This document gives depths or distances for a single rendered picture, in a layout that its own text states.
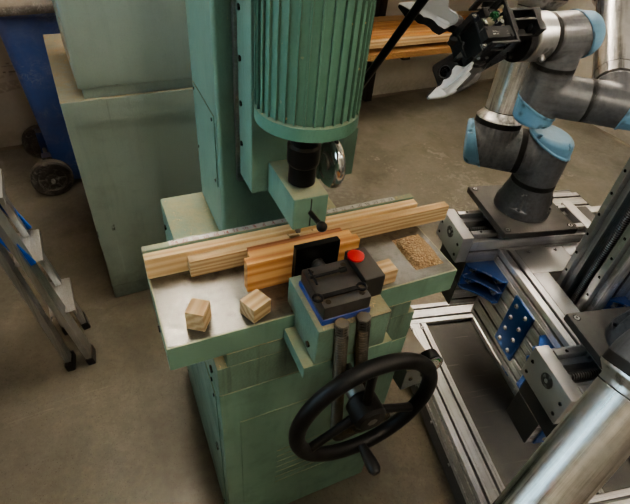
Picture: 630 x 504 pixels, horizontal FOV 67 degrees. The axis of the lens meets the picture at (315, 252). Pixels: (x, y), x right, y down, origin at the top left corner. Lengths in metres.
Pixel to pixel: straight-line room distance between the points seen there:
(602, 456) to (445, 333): 1.23
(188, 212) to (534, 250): 0.96
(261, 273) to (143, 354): 1.16
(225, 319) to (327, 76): 0.44
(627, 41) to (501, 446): 1.14
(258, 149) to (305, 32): 0.30
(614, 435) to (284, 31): 0.64
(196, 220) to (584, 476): 0.96
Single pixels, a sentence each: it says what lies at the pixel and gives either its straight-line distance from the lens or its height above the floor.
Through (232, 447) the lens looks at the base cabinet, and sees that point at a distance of 1.20.
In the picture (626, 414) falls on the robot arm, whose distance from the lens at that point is 0.67.
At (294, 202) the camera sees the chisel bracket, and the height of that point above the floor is 1.06.
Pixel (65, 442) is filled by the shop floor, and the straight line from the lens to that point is 1.87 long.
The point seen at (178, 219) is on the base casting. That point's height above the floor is 0.80.
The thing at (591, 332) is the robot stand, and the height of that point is 0.82.
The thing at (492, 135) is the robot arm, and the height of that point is 1.03.
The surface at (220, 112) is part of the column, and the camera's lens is 0.99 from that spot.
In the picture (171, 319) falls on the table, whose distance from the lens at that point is 0.89.
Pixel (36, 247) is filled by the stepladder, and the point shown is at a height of 0.51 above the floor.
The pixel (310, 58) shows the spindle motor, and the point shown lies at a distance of 0.71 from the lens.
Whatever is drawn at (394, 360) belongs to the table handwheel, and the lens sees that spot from 0.78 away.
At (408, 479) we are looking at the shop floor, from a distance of 1.76.
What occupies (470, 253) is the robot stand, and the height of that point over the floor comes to 0.72.
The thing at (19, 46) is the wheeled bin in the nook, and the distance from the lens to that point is 2.55.
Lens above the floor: 1.57
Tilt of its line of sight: 41 degrees down
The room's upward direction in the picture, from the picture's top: 6 degrees clockwise
